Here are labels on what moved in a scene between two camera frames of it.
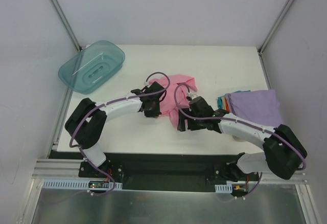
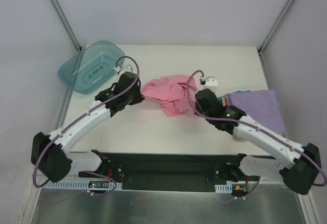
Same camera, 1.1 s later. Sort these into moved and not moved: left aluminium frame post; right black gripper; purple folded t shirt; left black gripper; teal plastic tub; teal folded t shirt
Moved: left black gripper; right black gripper
Not moved: purple folded t shirt; left aluminium frame post; teal plastic tub; teal folded t shirt
